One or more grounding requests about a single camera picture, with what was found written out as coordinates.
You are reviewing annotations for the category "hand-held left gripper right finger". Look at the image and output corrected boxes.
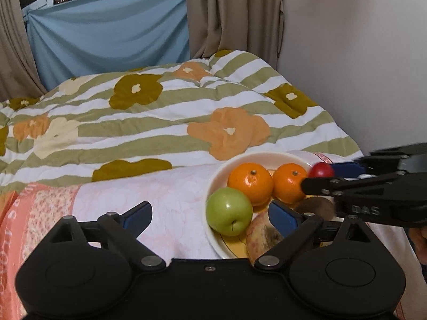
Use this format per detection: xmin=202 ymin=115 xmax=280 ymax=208
xmin=255 ymin=201 xmax=372 ymax=270

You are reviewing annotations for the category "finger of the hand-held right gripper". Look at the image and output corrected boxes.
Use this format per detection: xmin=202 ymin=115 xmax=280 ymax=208
xmin=300 ymin=172 xmax=405 ymax=204
xmin=332 ymin=156 xmax=412 ymax=178

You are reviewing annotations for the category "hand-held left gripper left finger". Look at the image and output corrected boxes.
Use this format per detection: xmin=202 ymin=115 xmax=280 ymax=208
xmin=42 ymin=202 xmax=166 ymax=271

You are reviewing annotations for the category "red cherry tomato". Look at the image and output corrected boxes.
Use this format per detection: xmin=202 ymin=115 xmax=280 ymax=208
xmin=307 ymin=162 xmax=335 ymax=179

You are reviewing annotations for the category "brown kiwi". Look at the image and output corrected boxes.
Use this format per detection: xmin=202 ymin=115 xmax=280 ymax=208
xmin=294 ymin=197 xmax=335 ymax=221

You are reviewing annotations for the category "red-yellow apple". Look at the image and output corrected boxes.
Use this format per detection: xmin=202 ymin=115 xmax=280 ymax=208
xmin=246 ymin=211 xmax=285 ymax=264

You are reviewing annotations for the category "large orange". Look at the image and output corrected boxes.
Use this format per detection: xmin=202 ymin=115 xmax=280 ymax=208
xmin=272 ymin=163 xmax=309 ymax=205
xmin=227 ymin=162 xmax=274 ymax=206

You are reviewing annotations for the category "green apple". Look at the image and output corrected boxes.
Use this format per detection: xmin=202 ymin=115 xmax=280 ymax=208
xmin=205 ymin=187 xmax=254 ymax=236

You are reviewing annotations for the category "cream plate with duck print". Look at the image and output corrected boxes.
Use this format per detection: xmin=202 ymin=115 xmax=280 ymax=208
xmin=203 ymin=151 xmax=338 ymax=260

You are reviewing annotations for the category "person's right hand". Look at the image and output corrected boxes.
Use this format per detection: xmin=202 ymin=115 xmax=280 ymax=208
xmin=409 ymin=225 xmax=427 ymax=265

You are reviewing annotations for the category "striped floral quilt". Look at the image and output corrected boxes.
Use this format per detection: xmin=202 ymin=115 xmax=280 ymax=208
xmin=0 ymin=50 xmax=363 ymax=188

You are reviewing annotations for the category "blue cloth drape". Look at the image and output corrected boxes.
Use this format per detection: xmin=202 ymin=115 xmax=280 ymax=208
xmin=23 ymin=0 xmax=191 ymax=89

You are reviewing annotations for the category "beige curtain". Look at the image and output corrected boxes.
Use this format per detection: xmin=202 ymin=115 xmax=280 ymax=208
xmin=0 ymin=0 xmax=48 ymax=102
xmin=183 ymin=0 xmax=286 ymax=70

